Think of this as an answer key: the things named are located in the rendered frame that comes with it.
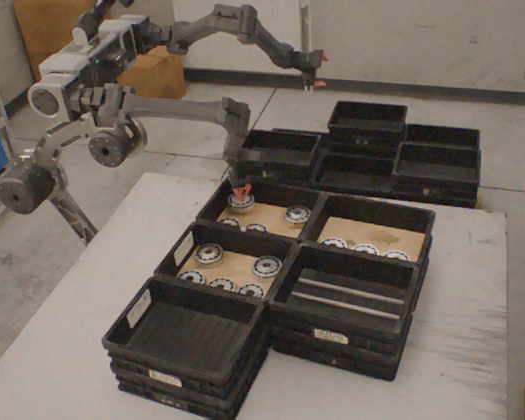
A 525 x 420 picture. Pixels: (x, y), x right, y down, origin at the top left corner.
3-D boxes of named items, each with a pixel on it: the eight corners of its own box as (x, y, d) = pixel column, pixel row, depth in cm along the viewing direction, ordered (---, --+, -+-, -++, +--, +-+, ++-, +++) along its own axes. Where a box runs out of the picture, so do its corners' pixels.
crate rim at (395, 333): (266, 308, 189) (265, 302, 188) (299, 246, 211) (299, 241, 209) (398, 340, 176) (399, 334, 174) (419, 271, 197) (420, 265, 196)
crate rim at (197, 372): (100, 347, 181) (98, 342, 180) (151, 280, 203) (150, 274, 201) (224, 385, 168) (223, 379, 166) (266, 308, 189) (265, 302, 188)
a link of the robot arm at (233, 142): (233, 100, 182) (227, 135, 181) (252, 103, 183) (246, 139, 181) (225, 137, 224) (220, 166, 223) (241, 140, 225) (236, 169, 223)
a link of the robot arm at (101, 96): (89, 86, 185) (85, 103, 184) (120, 88, 182) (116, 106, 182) (104, 97, 194) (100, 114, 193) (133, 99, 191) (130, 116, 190)
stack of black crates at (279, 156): (239, 226, 345) (231, 157, 317) (255, 195, 367) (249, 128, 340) (310, 236, 334) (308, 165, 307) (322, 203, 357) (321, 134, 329)
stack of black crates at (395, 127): (327, 193, 364) (326, 125, 337) (337, 165, 387) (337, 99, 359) (396, 201, 354) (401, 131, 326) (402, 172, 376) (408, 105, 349)
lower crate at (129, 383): (115, 391, 194) (106, 367, 186) (162, 323, 215) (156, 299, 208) (232, 429, 180) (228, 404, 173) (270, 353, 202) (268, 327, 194)
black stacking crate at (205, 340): (108, 368, 187) (99, 343, 180) (157, 301, 208) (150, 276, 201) (228, 406, 174) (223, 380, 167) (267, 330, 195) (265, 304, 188)
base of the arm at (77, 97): (84, 109, 196) (74, 73, 188) (106, 111, 193) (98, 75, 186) (69, 122, 189) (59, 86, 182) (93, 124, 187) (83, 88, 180)
